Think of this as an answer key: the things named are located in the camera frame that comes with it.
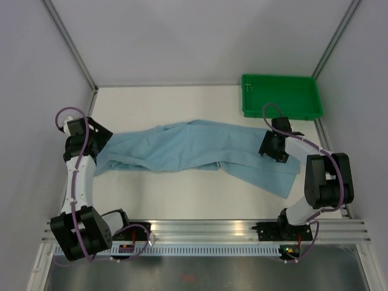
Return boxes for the aluminium mounting rail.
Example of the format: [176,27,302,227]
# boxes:
[42,218,372,245]

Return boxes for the right aluminium frame post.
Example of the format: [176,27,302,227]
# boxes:
[312,0,363,79]

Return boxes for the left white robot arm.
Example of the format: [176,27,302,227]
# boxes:
[50,116,132,262]

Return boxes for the left aluminium frame post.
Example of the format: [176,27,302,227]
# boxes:
[41,0,98,93]

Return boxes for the green plastic tray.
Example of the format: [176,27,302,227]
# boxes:
[241,74,323,121]

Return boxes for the white slotted cable duct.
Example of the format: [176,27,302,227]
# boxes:
[98,244,281,256]

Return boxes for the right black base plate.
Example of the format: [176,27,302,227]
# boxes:
[251,222,313,242]

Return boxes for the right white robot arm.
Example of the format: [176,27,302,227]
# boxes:
[258,116,354,240]

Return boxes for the aluminium frame post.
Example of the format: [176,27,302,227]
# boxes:
[312,0,363,79]
[41,0,98,93]

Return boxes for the light blue trousers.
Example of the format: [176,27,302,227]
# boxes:
[95,119,300,198]

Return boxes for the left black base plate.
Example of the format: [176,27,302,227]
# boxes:
[113,221,152,242]

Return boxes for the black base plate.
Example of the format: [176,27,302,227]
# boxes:
[113,221,152,242]
[251,222,313,242]

